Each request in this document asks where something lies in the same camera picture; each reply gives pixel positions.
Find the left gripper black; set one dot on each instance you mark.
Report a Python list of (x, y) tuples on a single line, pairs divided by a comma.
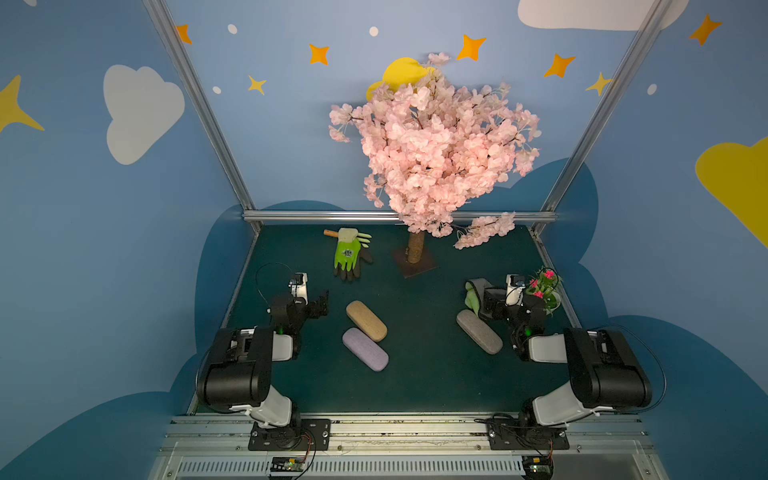
[(312, 304)]

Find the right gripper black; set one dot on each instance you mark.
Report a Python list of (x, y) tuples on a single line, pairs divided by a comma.
[(494, 299)]

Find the green grey microfiber cloth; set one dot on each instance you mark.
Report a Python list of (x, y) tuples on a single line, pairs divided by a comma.
[(478, 297)]

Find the tan eyeglass case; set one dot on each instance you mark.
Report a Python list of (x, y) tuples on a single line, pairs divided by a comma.
[(366, 320)]

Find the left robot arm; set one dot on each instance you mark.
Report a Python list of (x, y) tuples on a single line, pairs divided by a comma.
[(236, 375)]

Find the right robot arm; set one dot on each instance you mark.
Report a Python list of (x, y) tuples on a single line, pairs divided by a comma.
[(604, 374)]

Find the grey eyeglass case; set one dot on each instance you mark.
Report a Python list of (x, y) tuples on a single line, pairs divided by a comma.
[(479, 331)]

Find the purple eyeglass case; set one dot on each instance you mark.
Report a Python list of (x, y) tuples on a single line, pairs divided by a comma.
[(365, 349)]

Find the green black work glove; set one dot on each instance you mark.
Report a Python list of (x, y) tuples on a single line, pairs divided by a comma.
[(352, 251)]

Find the small pink flower pot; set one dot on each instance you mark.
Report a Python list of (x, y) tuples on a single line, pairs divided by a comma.
[(544, 286)]

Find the right controller board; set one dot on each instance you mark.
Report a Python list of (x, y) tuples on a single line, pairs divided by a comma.
[(537, 468)]

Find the controller board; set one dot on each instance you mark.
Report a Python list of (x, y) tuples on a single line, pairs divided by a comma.
[(537, 468), (286, 465)]

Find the pink cherry blossom tree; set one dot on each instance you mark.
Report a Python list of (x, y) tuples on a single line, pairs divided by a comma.
[(433, 147)]

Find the left controller board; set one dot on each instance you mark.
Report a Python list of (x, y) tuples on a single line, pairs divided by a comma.
[(286, 465)]

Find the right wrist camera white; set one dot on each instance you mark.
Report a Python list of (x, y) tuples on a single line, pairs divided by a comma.
[(516, 285)]

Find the brown tree base plate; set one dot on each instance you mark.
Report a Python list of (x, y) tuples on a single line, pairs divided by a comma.
[(408, 270)]

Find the back aluminium frame bar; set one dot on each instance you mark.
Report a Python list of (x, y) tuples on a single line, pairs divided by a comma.
[(376, 216)]

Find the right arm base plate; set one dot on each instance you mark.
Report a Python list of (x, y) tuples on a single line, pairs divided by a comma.
[(505, 433)]

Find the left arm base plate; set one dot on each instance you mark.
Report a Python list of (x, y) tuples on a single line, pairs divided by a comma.
[(312, 434)]

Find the right aluminium frame post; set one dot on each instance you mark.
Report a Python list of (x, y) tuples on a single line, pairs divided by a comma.
[(641, 44)]

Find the aluminium frame post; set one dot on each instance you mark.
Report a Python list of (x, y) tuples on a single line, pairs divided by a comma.
[(641, 44), (163, 22)]

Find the left aluminium frame post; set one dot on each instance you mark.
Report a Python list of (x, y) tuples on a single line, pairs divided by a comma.
[(163, 22)]

